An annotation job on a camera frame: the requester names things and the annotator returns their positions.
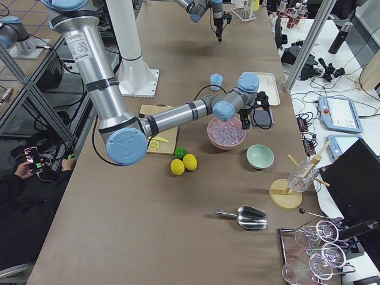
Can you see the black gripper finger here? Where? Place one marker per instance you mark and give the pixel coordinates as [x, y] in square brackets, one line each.
[247, 124]
[243, 124]

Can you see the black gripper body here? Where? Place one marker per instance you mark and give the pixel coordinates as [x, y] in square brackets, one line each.
[216, 19]
[244, 112]

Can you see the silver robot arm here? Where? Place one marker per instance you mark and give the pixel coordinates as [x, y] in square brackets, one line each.
[197, 11]
[125, 134]

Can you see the clear ice cubes pile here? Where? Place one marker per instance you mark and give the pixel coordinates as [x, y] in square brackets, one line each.
[226, 133]

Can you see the light blue cup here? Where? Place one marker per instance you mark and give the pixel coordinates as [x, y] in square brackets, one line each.
[216, 81]

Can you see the steel ice scoop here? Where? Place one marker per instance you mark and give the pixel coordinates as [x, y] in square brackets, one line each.
[249, 218]

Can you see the grey folded cloth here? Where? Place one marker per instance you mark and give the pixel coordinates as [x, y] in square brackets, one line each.
[262, 119]

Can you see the pink bowl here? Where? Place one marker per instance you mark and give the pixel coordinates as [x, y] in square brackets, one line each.
[223, 147]

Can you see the mint green bowl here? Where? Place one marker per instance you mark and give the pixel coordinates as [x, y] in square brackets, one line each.
[259, 156]

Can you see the cream serving tray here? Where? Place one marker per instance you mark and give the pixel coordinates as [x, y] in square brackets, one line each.
[267, 84]

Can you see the whole lemon far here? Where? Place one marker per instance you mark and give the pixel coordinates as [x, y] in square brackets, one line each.
[190, 162]

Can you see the whole lemon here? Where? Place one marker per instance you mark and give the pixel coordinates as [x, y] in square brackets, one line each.
[190, 162]
[177, 167]

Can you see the green lime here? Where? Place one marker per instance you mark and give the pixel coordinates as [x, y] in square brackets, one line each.
[180, 153]

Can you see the clear glass on stand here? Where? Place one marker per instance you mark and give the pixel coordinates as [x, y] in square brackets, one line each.
[299, 182]

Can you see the whole lemon near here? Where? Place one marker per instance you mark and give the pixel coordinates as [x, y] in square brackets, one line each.
[177, 167]

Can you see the wooden glass stand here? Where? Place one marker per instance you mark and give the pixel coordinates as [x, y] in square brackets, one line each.
[280, 192]

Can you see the wooden cutting board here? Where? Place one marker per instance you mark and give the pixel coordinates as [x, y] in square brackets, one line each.
[171, 134]

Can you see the yellow plastic knife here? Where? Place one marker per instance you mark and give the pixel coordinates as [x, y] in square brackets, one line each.
[157, 138]

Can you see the lemon half lower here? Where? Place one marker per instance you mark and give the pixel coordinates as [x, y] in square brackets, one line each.
[154, 145]

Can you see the blue teach pendant far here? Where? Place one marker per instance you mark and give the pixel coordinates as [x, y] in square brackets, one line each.
[339, 114]

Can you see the blue teach pendant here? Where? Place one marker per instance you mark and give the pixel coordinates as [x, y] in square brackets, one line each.
[338, 144]
[339, 114]

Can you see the blue teach pendant near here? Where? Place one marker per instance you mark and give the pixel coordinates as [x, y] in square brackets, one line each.
[338, 144]

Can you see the black thermos bottle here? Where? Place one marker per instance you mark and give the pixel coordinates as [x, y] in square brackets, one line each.
[340, 38]

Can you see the black monitor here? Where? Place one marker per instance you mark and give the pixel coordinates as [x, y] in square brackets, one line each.
[354, 183]

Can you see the wine glass rack tray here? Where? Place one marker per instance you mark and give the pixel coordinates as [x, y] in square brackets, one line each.
[313, 254]

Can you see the person in black shirt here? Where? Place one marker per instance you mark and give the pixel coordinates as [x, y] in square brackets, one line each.
[28, 207]

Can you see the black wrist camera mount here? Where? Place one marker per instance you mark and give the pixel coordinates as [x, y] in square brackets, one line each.
[262, 101]

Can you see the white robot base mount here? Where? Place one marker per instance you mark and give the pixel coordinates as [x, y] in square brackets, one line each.
[135, 77]

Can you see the aluminium frame post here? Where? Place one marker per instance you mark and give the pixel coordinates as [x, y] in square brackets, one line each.
[316, 27]

